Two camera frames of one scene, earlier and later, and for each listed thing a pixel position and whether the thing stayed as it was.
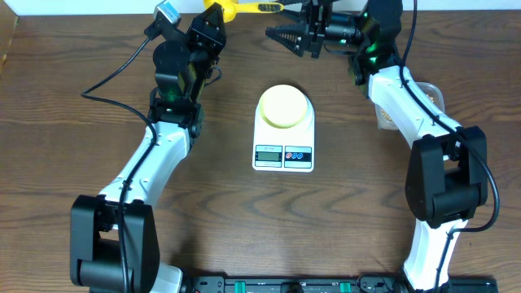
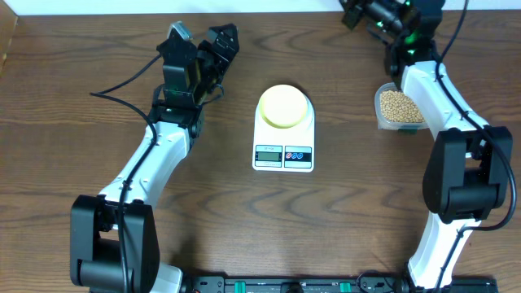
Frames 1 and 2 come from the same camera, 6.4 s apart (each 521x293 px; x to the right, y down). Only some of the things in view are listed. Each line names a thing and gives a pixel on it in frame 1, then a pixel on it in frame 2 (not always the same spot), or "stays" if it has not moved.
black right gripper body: x=343 y=31 -> x=384 y=13
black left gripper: x=202 y=39 -> x=221 y=50
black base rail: x=325 y=283 stays
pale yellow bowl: x=282 y=106 stays
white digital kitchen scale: x=284 y=150 stays
